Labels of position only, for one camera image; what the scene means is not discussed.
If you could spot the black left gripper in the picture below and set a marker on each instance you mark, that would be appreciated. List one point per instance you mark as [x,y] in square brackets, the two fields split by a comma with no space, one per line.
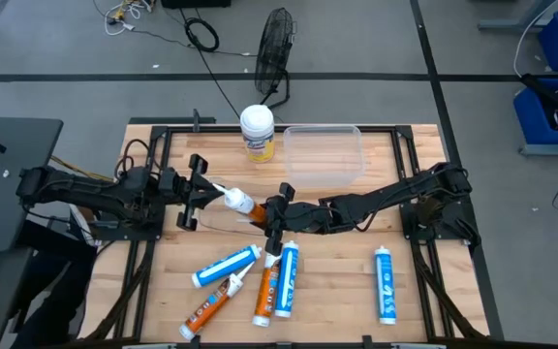
[182,186]

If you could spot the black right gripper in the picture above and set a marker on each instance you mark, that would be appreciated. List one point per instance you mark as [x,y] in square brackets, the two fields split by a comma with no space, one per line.
[298,218]

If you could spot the orange sealant tube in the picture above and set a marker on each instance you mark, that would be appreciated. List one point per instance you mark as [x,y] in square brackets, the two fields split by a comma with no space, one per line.
[238,199]
[208,305]
[265,295]

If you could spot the blue silicone tube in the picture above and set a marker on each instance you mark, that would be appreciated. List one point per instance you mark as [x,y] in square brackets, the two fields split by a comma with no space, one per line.
[385,286]
[226,266]
[286,281]

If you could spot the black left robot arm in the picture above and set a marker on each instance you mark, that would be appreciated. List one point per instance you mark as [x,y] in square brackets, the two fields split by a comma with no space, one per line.
[75,191]

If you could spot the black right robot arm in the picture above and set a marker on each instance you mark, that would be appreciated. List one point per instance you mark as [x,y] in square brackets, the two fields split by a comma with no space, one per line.
[381,199]

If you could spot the Lysol wipes canister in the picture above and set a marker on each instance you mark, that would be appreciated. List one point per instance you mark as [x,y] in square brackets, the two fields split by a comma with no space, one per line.
[257,140]

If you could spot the clear oval plastic tray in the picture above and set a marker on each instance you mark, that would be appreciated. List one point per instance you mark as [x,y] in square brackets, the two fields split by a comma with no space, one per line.
[226,220]

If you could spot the clear square plastic container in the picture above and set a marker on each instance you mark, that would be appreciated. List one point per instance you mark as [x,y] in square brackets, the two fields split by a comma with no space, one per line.
[325,160]

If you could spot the black floor fan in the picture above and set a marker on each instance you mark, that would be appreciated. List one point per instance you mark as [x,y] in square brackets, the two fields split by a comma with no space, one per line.
[274,48]

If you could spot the black equipment box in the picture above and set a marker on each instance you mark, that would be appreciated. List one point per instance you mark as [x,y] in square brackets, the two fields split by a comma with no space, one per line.
[196,3]

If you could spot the black desk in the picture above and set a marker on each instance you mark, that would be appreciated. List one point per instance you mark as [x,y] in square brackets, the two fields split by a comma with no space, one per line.
[17,203]

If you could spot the grey metal stand base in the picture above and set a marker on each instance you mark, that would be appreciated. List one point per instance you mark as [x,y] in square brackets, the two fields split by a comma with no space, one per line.
[502,24]

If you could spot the black angled pole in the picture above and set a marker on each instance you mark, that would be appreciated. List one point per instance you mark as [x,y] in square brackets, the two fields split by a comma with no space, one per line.
[550,97]

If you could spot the black aluminium table frame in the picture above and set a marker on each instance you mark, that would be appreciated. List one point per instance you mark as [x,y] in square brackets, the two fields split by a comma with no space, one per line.
[159,132]

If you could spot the silver frame bracket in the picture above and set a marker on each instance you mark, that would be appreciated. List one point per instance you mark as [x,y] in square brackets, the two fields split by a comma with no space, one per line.
[417,346]
[150,346]

